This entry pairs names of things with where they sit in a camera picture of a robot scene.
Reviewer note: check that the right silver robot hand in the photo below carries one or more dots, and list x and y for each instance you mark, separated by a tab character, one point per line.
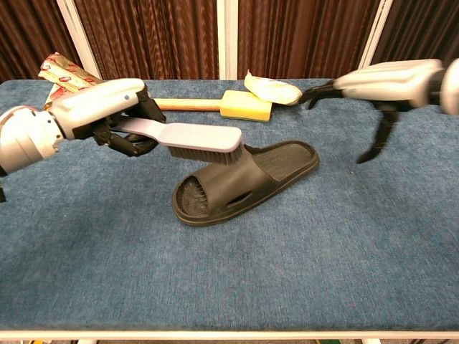
387	84

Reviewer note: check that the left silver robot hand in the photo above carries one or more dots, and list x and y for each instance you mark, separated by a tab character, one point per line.
100	102

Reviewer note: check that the lavender scrub brush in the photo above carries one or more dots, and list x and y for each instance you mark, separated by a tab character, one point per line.
201	138

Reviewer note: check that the black rubber slide sandal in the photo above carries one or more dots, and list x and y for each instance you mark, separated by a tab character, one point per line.
247	182

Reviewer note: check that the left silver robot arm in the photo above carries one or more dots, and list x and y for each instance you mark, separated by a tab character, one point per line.
25	139

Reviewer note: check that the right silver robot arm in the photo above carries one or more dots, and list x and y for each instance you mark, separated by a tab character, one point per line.
452	87

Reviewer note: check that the red printed wrapper package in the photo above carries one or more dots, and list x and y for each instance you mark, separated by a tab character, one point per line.
68	75

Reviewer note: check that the brown pleated curtain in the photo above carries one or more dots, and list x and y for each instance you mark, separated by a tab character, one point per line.
154	36

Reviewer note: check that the white plastic packet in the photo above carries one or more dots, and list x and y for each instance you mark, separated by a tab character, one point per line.
276	91

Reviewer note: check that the yellow sponge block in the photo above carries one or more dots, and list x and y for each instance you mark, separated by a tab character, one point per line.
244	105

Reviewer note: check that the blue fabric table cover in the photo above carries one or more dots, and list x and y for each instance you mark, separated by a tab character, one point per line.
322	251

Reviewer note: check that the white partition post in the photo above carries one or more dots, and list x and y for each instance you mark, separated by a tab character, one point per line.
227	36
373	36
80	39

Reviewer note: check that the white table frame edge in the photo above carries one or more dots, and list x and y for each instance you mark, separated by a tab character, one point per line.
229	335

